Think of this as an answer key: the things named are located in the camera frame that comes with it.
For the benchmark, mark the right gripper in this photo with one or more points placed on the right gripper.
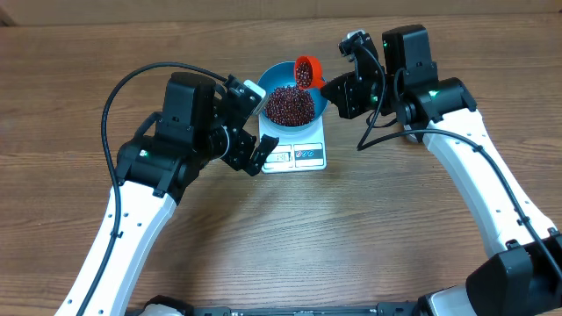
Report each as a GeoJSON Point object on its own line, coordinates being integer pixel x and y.
{"type": "Point", "coordinates": [351, 101]}

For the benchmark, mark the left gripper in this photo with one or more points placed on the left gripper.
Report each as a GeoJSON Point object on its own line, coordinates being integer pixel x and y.
{"type": "Point", "coordinates": [246, 142]}

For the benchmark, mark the red measuring scoop blue handle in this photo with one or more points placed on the red measuring scoop blue handle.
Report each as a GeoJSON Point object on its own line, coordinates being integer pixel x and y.
{"type": "Point", "coordinates": [308, 73]}

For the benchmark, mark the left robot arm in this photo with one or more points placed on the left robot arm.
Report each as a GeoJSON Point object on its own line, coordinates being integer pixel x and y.
{"type": "Point", "coordinates": [201, 120]}

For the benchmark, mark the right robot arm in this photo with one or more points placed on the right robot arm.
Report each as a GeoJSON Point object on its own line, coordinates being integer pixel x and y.
{"type": "Point", "coordinates": [522, 272]}

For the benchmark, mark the white digital kitchen scale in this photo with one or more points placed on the white digital kitchen scale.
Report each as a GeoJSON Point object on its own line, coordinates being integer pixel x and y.
{"type": "Point", "coordinates": [300, 148]}

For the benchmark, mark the red beans in bowl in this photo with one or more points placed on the red beans in bowl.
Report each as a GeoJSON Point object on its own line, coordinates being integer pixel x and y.
{"type": "Point", "coordinates": [290, 106]}

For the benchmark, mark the blue bowl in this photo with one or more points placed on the blue bowl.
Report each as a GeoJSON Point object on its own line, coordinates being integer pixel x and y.
{"type": "Point", "coordinates": [281, 75]}

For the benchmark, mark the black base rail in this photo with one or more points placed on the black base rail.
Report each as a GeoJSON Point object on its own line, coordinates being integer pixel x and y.
{"type": "Point", "coordinates": [303, 310]}

